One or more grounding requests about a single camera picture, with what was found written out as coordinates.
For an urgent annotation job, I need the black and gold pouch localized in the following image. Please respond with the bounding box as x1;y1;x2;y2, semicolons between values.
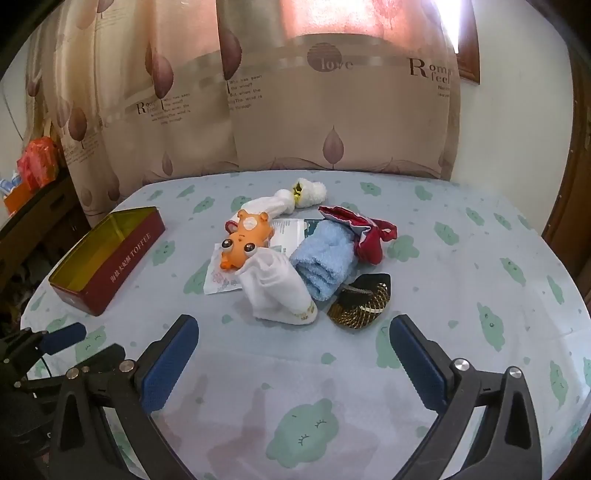
326;272;393;329

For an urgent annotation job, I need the beige leaf print curtain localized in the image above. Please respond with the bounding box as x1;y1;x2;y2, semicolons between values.
23;0;481;227

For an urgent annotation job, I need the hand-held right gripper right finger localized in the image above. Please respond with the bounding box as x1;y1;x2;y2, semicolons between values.
389;315;543;480

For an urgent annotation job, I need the red plastic bag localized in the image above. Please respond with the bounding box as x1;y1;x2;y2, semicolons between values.
17;136;62;190

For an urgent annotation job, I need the red cloth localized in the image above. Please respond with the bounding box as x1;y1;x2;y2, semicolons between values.
318;205;399;265

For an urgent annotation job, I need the red tin box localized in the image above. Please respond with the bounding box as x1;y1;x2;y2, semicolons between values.
48;207;166;317

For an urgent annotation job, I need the orange big-eyed toy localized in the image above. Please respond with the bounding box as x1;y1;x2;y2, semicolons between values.
219;209;273;271

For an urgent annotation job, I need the tissue packet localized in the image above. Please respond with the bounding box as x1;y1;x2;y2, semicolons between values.
203;218;320;296

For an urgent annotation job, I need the blue fluffy sock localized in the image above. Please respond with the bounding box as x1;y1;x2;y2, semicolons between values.
289;220;356;304

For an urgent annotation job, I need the white sock with gold cuff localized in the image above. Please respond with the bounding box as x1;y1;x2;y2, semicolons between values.
238;247;319;326

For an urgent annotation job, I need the wooden door frame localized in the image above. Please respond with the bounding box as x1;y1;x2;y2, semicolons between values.
541;46;591;319

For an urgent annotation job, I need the white knit sock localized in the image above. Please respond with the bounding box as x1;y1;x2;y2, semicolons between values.
229;195;283;227

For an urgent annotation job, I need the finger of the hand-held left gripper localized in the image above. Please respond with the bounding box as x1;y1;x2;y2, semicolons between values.
39;322;88;354

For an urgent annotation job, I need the dark wooden cabinet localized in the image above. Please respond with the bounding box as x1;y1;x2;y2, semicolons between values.
0;178;90;328

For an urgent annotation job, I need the white fluffy sock yellow band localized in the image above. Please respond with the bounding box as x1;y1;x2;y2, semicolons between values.
294;180;328;209

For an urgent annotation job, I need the orange box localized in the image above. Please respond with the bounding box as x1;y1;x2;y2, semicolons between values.
4;185;34;216

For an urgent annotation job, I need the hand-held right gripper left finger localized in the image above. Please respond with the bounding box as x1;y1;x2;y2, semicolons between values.
48;315;200;480

